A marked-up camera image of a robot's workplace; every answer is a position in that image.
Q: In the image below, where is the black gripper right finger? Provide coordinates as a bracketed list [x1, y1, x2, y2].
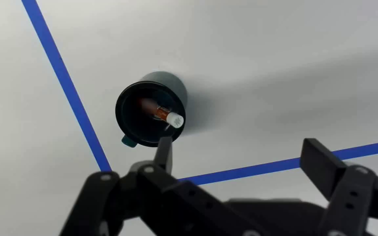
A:
[299, 138, 378, 236]

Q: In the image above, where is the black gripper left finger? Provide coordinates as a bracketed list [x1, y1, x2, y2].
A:
[60, 136, 260, 236]

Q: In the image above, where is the red marker with white cap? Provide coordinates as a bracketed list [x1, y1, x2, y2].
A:
[139, 98, 184, 128]

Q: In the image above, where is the dark teal cup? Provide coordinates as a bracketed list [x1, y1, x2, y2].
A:
[115, 71, 188, 148]

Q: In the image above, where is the blue tape line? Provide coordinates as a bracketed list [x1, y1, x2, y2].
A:
[21, 0, 378, 185]

